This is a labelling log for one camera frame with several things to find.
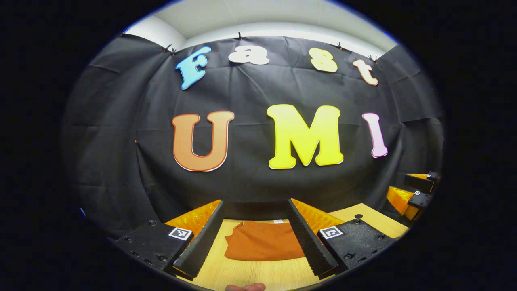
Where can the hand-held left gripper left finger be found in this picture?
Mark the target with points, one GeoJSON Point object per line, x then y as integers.
{"type": "Point", "coordinates": [202, 246]}

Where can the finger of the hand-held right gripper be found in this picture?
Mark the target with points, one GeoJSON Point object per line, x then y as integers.
{"type": "Point", "coordinates": [420, 199]}
{"type": "Point", "coordinates": [420, 184]}

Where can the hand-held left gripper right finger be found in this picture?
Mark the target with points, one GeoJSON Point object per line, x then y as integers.
{"type": "Point", "coordinates": [311, 246]}

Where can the rust orange garment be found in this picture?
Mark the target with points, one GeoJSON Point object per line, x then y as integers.
{"type": "Point", "coordinates": [262, 242]}

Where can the black backdrop cloth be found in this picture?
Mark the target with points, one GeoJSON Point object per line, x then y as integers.
{"type": "Point", "coordinates": [242, 186]}

